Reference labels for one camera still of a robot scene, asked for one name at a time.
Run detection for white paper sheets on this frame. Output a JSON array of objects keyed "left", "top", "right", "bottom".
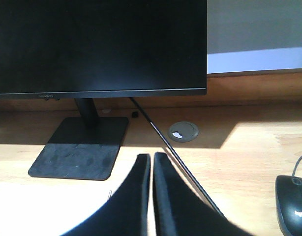
[{"left": 0, "top": 183, "right": 115, "bottom": 236}]

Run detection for black computer mouse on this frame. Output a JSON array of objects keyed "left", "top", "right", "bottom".
[{"left": 275, "top": 175, "right": 302, "bottom": 236}]

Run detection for black monitor stand base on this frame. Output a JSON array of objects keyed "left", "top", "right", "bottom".
[{"left": 28, "top": 98, "right": 129, "bottom": 181}]

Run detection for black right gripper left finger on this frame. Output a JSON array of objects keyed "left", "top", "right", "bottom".
[{"left": 64, "top": 154, "right": 151, "bottom": 236}]

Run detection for grey desk cable grommet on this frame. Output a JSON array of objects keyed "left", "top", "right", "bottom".
[{"left": 168, "top": 121, "right": 199, "bottom": 143}]

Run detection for black computer monitor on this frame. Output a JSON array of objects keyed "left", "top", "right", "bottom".
[{"left": 0, "top": 0, "right": 207, "bottom": 99}]

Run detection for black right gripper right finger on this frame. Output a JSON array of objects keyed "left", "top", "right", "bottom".
[{"left": 153, "top": 152, "right": 249, "bottom": 236}]

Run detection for black mouse cable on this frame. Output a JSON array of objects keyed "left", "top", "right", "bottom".
[{"left": 291, "top": 152, "right": 302, "bottom": 177}]

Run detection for black monitor cable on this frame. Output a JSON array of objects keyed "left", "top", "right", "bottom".
[{"left": 128, "top": 97, "right": 227, "bottom": 218}]

